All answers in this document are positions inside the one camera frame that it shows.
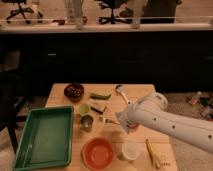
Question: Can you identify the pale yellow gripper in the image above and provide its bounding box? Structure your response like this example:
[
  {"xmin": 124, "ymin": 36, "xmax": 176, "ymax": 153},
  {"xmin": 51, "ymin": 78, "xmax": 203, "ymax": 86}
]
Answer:
[{"xmin": 115, "ymin": 112, "xmax": 130, "ymax": 133}]

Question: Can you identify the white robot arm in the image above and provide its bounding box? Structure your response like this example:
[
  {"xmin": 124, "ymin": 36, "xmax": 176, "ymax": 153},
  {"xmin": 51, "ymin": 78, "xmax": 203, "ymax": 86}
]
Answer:
[{"xmin": 115, "ymin": 92, "xmax": 213, "ymax": 153}]

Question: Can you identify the red tomato toy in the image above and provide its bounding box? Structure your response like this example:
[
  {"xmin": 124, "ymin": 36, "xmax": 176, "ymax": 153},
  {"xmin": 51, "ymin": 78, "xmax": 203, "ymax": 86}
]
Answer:
[{"xmin": 130, "ymin": 124, "xmax": 139, "ymax": 129}]

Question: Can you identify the small dark brush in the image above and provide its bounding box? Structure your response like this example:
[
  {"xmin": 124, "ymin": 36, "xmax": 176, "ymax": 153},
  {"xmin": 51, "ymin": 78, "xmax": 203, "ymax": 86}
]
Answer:
[{"xmin": 91, "ymin": 106, "xmax": 107, "ymax": 115}]

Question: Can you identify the white cup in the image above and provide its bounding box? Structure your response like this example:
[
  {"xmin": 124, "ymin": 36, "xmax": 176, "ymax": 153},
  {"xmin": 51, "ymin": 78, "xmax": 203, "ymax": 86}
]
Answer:
[{"xmin": 121, "ymin": 140, "xmax": 141, "ymax": 161}]

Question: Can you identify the small metal cup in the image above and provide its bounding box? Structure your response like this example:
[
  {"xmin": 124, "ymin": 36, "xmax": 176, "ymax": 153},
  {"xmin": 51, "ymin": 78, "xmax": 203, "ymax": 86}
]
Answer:
[{"xmin": 80, "ymin": 115, "xmax": 93, "ymax": 132}]

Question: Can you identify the orange bowl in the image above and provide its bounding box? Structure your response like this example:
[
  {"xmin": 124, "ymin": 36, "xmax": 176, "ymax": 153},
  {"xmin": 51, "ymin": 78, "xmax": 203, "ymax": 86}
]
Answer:
[{"xmin": 81, "ymin": 137, "xmax": 114, "ymax": 171}]

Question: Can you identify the dark red bowl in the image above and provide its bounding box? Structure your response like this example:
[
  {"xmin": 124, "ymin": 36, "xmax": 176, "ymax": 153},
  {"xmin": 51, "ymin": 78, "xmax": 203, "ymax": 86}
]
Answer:
[{"xmin": 64, "ymin": 83, "xmax": 84, "ymax": 102}]

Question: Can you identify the green plastic tray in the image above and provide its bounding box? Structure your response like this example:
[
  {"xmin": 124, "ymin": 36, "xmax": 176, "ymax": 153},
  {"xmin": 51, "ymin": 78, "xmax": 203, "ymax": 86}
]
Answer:
[{"xmin": 13, "ymin": 106, "xmax": 74, "ymax": 171}]

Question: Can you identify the black office chair centre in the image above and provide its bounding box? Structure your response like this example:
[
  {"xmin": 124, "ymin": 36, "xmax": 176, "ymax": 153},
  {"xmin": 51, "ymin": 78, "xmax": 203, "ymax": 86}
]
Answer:
[{"xmin": 95, "ymin": 0, "xmax": 130, "ymax": 25}]

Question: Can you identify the black office chair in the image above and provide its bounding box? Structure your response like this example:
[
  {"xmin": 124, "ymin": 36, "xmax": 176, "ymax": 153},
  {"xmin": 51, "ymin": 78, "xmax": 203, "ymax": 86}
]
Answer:
[
  {"xmin": 95, "ymin": 0, "xmax": 130, "ymax": 25},
  {"xmin": 1, "ymin": 0, "xmax": 43, "ymax": 24}
]

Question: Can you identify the black chair at left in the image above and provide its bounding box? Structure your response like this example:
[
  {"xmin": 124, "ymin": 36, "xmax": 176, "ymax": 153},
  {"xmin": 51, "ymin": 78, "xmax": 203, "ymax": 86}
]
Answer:
[{"xmin": 0, "ymin": 72, "xmax": 26, "ymax": 151}]

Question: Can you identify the black office chair left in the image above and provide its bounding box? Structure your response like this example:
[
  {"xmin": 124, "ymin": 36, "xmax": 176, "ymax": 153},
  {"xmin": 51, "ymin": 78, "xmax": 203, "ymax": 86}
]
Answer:
[{"xmin": 1, "ymin": 0, "xmax": 43, "ymax": 24}]

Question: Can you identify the spatula with black handle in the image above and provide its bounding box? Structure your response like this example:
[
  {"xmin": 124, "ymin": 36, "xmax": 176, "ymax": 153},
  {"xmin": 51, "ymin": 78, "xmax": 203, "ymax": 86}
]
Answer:
[{"xmin": 115, "ymin": 84, "xmax": 130, "ymax": 105}]

